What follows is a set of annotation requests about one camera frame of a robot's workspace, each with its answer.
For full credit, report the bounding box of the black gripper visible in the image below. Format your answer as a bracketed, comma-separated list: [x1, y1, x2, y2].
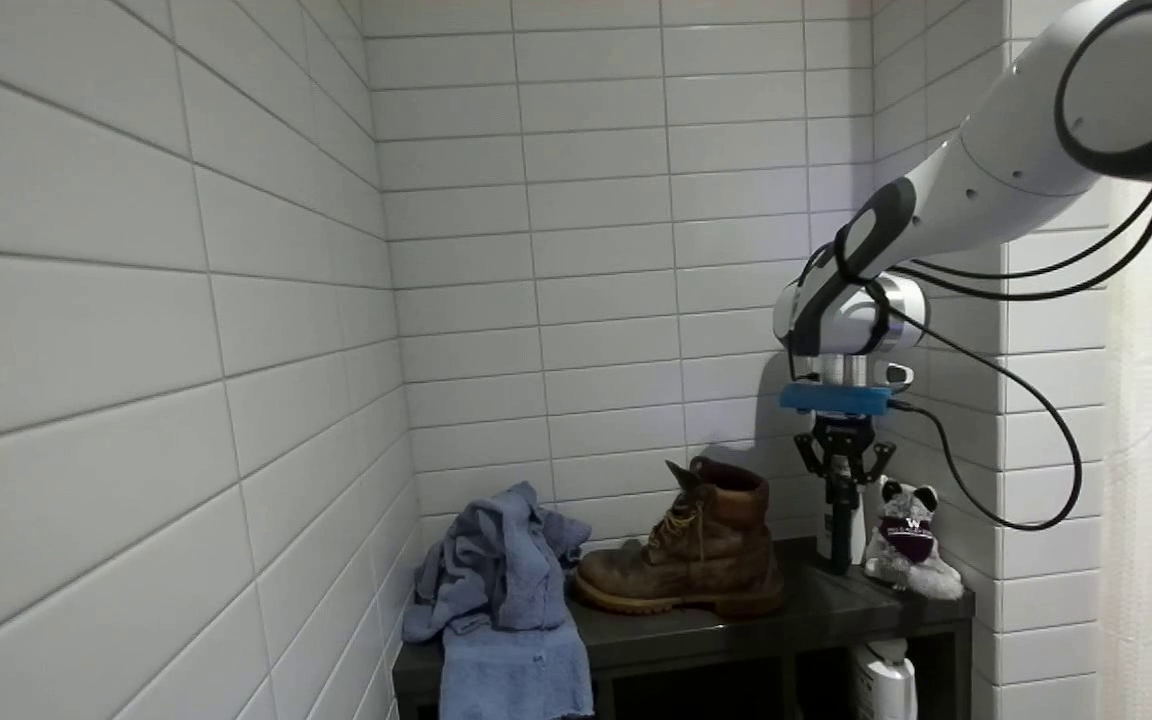
[791, 412, 902, 521]

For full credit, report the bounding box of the white pump bottle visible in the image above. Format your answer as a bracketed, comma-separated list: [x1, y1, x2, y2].
[853, 638, 919, 720]

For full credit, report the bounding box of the brown leather boot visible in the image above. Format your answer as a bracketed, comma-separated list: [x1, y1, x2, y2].
[572, 451, 790, 617]

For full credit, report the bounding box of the blue towel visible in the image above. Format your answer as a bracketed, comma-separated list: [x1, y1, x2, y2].
[397, 476, 598, 720]

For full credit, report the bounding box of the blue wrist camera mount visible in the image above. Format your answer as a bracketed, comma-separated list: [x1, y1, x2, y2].
[778, 381, 898, 421]

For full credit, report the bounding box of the black camera cable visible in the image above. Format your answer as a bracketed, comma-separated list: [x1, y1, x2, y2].
[885, 299, 1088, 538]

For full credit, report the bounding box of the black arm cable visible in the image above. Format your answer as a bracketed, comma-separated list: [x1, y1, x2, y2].
[893, 182, 1152, 305]

